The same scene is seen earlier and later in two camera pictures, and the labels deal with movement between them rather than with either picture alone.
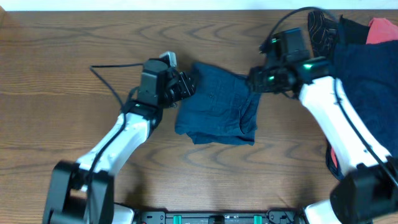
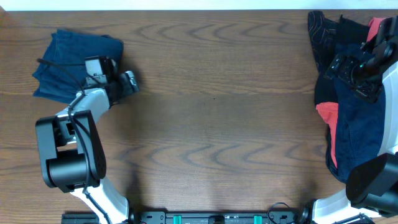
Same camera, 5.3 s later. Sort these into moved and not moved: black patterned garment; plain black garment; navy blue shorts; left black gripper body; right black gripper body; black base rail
Moved: right black gripper body; left black gripper body; navy blue shorts
Not moved: black patterned garment; plain black garment; black base rail
